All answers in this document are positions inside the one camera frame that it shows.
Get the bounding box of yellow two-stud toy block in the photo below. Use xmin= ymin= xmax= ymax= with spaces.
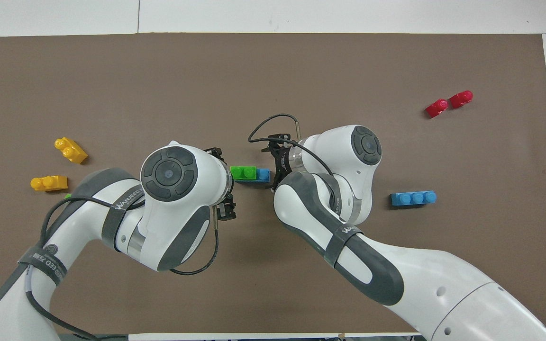
xmin=54 ymin=137 xmax=88 ymax=164
xmin=30 ymin=175 xmax=69 ymax=192

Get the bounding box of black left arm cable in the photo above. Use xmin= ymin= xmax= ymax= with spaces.
xmin=26 ymin=196 xmax=220 ymax=341

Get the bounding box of red one-stud toy block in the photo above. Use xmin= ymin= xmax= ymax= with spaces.
xmin=449 ymin=90 xmax=474 ymax=109
xmin=425 ymin=99 xmax=449 ymax=119

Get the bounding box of brown paper table mat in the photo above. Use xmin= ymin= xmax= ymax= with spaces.
xmin=0 ymin=32 xmax=546 ymax=334

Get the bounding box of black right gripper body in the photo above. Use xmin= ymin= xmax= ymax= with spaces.
xmin=275 ymin=144 xmax=293 ymax=178

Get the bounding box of black cable below table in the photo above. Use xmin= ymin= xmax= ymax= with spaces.
xmin=72 ymin=333 xmax=129 ymax=341

